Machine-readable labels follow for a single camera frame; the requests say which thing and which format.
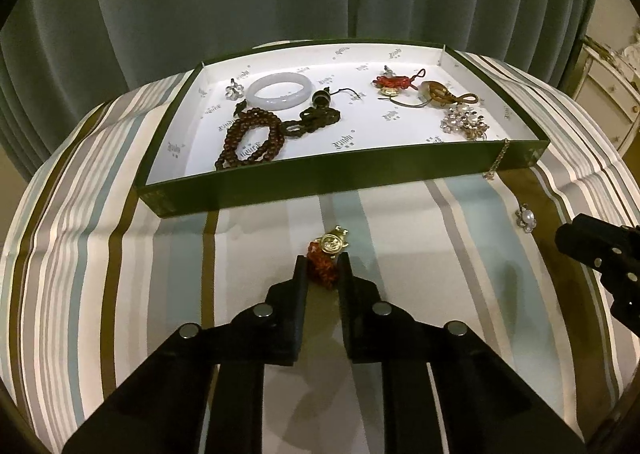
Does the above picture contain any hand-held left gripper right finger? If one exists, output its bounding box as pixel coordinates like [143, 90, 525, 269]
[340, 251, 586, 454]

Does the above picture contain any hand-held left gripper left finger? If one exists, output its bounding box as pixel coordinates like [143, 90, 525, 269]
[60, 254, 309, 454]

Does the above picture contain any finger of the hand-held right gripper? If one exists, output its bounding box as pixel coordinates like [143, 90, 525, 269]
[554, 214, 640, 320]

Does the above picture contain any pearl flower brooch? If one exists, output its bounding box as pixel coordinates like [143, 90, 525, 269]
[515, 203, 537, 233]

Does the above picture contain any small red charm gold pendant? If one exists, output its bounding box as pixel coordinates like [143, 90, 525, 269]
[305, 224, 351, 291]

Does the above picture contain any green box with white lining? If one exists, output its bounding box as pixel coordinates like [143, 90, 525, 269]
[137, 37, 551, 220]

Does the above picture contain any crystal flower brooch with chain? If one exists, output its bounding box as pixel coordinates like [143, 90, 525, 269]
[440, 103, 511, 182]

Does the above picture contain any brown bead necklace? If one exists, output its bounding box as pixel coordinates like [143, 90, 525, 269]
[214, 107, 288, 171]

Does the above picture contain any dark knotted cord pendant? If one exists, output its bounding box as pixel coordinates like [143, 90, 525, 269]
[285, 88, 363, 135]

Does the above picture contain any amber pendant with brown cord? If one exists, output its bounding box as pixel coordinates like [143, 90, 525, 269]
[397, 79, 480, 110]

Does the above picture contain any white jade bangle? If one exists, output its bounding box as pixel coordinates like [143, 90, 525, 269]
[248, 74, 314, 110]

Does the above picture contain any red knot cord gold pendant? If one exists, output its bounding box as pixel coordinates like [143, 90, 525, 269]
[374, 65, 428, 98]

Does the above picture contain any white ornate dresser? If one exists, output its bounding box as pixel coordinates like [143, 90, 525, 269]
[570, 32, 640, 155]

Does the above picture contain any striped tablecloth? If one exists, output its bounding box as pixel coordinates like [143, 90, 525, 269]
[0, 42, 640, 454]

